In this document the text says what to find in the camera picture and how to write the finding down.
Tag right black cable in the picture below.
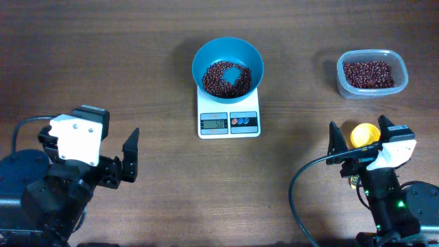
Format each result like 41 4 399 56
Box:
287 143 383 247

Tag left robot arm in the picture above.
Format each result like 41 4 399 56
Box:
1 105 140 246

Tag clear plastic container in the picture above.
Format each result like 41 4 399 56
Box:
336 49 409 99

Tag yellow plastic measuring scoop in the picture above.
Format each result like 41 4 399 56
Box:
348 122 381 189

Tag white digital kitchen scale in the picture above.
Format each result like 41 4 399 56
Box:
197 88 261 139

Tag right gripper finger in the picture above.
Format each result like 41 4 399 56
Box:
326 121 348 165
378 115 416 143

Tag red adzuki beans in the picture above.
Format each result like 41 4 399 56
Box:
202 61 252 99

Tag black cable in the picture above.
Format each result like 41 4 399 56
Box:
10 115 58 154
287 143 383 247

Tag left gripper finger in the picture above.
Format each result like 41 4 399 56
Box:
121 128 140 183
71 104 110 140

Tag blue plastic bowl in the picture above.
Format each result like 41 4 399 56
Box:
191 37 264 104

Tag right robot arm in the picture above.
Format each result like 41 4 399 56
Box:
326 115 438 246

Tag left black cable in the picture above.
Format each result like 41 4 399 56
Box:
10 115 58 154

